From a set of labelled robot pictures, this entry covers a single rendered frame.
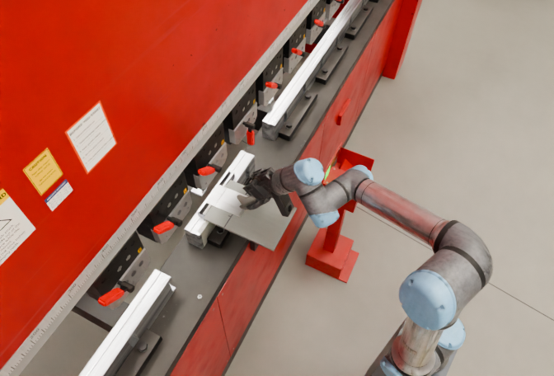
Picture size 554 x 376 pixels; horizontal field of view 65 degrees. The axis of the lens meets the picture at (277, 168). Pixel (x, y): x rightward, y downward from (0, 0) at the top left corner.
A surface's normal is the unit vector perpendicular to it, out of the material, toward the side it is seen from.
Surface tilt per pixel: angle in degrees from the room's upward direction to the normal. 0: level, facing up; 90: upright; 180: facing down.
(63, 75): 90
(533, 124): 0
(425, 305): 82
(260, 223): 0
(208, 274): 0
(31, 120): 90
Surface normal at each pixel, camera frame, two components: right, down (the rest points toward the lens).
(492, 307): 0.02, -0.62
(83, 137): 0.90, 0.36
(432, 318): -0.79, 0.38
